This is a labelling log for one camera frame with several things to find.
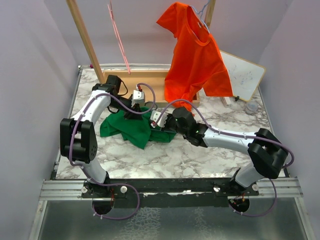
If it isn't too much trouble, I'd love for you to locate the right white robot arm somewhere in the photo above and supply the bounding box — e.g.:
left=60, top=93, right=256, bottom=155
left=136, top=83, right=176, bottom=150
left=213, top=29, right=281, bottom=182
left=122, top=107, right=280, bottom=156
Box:
left=150, top=107, right=289, bottom=196

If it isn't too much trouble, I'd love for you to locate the orange t shirt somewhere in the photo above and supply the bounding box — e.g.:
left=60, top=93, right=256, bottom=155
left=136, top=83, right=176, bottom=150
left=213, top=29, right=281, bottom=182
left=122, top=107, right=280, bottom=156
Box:
left=157, top=2, right=234, bottom=111

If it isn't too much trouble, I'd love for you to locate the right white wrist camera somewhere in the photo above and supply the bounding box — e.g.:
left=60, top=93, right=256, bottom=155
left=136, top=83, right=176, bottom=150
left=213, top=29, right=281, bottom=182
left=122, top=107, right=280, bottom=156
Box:
left=150, top=110, right=168, bottom=128

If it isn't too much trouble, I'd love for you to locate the clear plastic cup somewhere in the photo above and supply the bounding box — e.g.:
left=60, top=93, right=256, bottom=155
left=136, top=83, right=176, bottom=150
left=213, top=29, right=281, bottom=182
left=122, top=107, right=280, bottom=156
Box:
left=245, top=100, right=259, bottom=115

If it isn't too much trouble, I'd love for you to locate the green t shirt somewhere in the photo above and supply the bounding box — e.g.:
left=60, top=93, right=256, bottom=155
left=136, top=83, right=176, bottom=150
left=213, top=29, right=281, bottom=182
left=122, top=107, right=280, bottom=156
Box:
left=99, top=110, right=176, bottom=149

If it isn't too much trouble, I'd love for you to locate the pink wire hanger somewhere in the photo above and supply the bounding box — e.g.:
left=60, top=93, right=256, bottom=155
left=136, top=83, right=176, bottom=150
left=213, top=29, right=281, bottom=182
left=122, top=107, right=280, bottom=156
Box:
left=107, top=0, right=131, bottom=75

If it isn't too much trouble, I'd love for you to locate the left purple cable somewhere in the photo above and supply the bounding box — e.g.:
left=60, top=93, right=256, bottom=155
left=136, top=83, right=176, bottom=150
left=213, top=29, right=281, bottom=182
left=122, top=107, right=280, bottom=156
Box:
left=68, top=82, right=156, bottom=221

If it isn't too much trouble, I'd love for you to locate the wooden clothes rack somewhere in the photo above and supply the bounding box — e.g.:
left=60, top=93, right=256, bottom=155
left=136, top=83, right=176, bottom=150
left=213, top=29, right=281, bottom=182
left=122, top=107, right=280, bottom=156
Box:
left=65, top=0, right=217, bottom=109

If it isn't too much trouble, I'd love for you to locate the small whiteboard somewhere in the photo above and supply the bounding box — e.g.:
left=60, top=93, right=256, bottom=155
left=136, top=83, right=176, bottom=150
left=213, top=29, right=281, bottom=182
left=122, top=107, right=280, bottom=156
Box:
left=220, top=50, right=266, bottom=102

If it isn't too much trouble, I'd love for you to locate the blue grey plastic hanger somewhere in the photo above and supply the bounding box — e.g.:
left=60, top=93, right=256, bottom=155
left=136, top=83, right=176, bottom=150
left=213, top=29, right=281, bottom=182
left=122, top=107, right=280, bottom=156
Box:
left=141, top=101, right=161, bottom=118

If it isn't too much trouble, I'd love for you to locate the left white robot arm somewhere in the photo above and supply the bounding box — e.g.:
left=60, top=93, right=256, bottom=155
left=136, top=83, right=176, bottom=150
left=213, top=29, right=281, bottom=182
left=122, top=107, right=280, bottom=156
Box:
left=59, top=75, right=142, bottom=198

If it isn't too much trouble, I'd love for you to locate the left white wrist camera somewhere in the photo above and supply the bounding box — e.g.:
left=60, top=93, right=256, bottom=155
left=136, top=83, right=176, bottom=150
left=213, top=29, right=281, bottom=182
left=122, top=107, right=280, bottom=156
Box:
left=131, top=90, right=145, bottom=107

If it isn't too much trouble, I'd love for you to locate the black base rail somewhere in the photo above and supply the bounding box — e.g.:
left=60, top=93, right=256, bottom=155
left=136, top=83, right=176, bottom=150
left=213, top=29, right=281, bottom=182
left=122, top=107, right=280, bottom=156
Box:
left=81, top=177, right=259, bottom=208

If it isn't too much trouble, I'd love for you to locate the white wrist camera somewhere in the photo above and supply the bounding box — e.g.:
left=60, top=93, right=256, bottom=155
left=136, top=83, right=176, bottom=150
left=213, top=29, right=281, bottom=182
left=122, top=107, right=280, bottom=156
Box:
left=131, top=90, right=145, bottom=107
left=150, top=110, right=168, bottom=128

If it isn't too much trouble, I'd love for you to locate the lilac hanger under orange shirt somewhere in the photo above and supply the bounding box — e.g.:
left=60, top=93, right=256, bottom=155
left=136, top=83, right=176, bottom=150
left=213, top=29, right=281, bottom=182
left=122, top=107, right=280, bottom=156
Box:
left=190, top=0, right=211, bottom=32

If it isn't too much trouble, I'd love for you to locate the aluminium frame rail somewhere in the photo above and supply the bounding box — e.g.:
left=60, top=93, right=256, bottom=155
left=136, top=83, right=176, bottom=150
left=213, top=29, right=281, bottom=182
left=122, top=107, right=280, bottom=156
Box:
left=39, top=177, right=304, bottom=201

